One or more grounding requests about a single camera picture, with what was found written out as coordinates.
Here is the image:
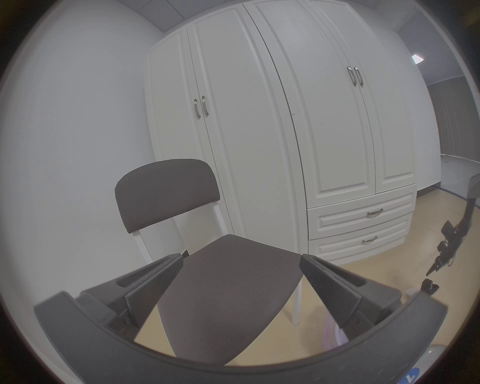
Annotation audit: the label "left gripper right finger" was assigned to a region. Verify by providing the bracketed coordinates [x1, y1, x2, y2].
[299, 254, 404, 340]

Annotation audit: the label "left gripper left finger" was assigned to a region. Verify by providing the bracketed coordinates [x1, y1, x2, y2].
[77, 253, 184, 341]

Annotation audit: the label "purple plastic bag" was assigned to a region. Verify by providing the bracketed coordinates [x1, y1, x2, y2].
[323, 313, 351, 349]

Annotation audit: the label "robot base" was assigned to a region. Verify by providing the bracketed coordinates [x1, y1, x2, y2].
[399, 343, 449, 384]

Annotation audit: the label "white chair grey cushions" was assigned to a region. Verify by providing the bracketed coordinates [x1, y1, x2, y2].
[114, 158, 304, 366]

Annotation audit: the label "white wardrobe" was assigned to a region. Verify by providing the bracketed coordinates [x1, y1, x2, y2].
[144, 0, 419, 267]

